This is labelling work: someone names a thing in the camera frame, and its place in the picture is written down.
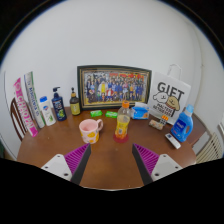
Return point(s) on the orange-capped clear drink bottle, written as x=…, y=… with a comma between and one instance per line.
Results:
x=122, y=125

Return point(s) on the dark wooden chair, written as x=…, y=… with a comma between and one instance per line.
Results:
x=16, y=120

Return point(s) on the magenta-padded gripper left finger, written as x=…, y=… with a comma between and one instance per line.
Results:
x=74, y=160

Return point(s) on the pink shuttlecock tube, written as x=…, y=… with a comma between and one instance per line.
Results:
x=25, y=106

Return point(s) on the white blue-capped wash bottle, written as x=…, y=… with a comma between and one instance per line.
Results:
x=47, y=113

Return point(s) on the black-framed group photo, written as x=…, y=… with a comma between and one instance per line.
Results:
x=115, y=87

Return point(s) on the small puzzle cube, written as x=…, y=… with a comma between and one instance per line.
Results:
x=164, y=120

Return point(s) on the dark brown side cabinet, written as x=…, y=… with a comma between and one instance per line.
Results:
x=199, y=128

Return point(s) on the white green shuttlecock tube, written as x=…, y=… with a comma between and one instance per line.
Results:
x=33, y=100

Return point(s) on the blue detergent bottle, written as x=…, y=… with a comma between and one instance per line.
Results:
x=181, y=128

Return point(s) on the small snack packet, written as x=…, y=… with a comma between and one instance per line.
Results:
x=156, y=124

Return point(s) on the white paper gift bag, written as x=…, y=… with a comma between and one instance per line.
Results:
x=170, y=96

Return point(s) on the dark blue pump bottle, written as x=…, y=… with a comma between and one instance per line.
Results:
x=59, y=108

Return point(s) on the pink mug with yellow spots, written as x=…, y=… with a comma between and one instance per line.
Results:
x=88, y=132

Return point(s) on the blue tissue pack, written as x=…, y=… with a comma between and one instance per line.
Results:
x=140, y=112

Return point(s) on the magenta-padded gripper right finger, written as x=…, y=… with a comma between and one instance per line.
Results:
x=149, y=160

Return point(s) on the dark yellow-labelled pump bottle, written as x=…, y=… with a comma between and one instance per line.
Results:
x=75, y=106

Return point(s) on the white radiator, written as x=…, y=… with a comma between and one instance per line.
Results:
x=210, y=149

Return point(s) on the white remote control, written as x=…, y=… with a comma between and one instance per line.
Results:
x=172, y=140

